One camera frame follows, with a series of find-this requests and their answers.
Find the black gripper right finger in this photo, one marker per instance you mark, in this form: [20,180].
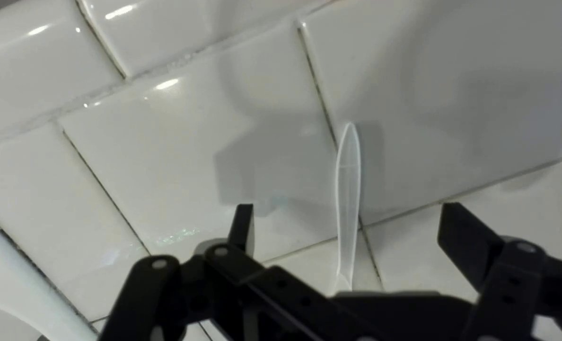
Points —
[514,277]

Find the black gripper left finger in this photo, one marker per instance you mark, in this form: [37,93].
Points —
[167,296]

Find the clear plastic knife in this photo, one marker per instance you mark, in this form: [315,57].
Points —
[347,182]

